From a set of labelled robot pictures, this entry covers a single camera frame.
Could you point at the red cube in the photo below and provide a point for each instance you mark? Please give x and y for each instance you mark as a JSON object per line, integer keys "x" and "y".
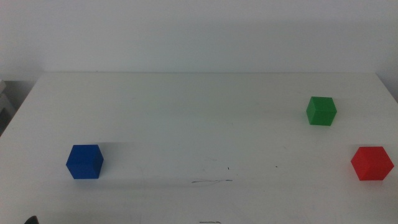
{"x": 371, "y": 163}

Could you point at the blue cube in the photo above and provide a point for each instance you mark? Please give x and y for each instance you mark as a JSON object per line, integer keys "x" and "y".
{"x": 84, "y": 163}

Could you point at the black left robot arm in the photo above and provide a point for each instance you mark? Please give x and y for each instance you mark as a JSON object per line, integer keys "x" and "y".
{"x": 32, "y": 221}

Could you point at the green cube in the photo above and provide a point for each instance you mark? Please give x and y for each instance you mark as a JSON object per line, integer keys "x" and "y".
{"x": 321, "y": 112}

